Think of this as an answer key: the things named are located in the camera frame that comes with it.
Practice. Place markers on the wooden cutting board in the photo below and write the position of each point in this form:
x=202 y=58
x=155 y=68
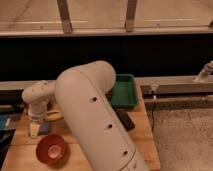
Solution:
x=21 y=153

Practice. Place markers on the yellow banana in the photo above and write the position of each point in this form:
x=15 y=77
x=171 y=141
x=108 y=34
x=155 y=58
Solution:
x=53 y=116

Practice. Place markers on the blue sponge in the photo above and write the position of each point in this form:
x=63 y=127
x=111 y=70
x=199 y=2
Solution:
x=44 y=128

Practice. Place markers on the green plastic tray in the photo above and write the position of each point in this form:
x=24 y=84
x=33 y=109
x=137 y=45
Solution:
x=124 y=92

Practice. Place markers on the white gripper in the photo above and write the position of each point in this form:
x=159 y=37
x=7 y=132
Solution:
x=36 y=112

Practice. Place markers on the red bowl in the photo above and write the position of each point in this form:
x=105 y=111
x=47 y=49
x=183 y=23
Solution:
x=50 y=149

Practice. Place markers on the black rectangular block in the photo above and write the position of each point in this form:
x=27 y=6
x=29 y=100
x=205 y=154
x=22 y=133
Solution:
x=125 y=120

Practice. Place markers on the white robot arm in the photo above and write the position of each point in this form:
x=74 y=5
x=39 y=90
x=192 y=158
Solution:
x=80 y=93

